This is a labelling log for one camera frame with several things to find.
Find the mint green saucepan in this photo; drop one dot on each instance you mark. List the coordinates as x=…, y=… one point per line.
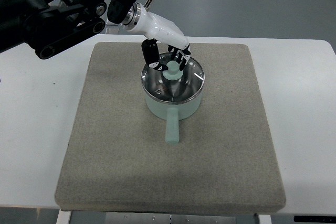
x=172, y=108

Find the black label strip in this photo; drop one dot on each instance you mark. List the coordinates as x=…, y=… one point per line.
x=317, y=219

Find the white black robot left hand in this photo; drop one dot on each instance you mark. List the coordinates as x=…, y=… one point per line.
x=156, y=28

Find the grey felt mat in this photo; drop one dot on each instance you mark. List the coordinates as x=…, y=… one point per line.
x=121, y=157

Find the glass lid with green knob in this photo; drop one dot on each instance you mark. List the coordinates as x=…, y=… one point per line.
x=173, y=85

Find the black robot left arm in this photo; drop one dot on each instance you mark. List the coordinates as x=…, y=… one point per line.
x=53, y=26

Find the metal table frame plate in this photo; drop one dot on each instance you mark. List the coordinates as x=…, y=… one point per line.
x=118, y=217

